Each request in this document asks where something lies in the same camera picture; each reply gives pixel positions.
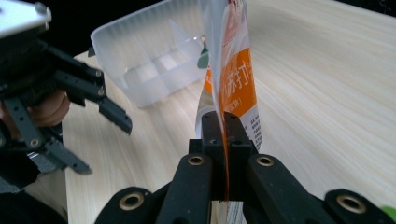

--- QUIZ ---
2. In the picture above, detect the orange and white packet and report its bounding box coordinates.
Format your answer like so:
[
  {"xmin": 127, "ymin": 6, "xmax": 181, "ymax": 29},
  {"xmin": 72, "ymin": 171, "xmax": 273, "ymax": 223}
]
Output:
[{"xmin": 195, "ymin": 0, "xmax": 264, "ymax": 224}]

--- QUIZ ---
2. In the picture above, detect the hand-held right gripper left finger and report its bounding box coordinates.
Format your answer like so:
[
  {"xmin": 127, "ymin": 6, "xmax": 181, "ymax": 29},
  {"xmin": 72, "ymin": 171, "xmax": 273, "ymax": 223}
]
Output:
[{"xmin": 200, "ymin": 111, "xmax": 226, "ymax": 201}]

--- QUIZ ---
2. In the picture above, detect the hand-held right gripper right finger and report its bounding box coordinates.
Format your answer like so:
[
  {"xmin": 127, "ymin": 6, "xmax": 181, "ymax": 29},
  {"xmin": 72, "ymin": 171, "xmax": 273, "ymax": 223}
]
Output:
[{"xmin": 224, "ymin": 111, "xmax": 253, "ymax": 201}]

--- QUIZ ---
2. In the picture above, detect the translucent plastic box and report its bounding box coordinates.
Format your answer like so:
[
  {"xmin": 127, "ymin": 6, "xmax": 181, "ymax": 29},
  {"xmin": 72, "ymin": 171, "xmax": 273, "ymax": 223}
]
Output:
[{"xmin": 90, "ymin": 0, "xmax": 209, "ymax": 109}]

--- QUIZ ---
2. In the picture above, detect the small green thing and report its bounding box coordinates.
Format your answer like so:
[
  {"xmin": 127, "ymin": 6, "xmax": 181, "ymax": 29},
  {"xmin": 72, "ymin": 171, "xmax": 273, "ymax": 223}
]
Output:
[{"xmin": 379, "ymin": 204, "xmax": 396, "ymax": 222}]

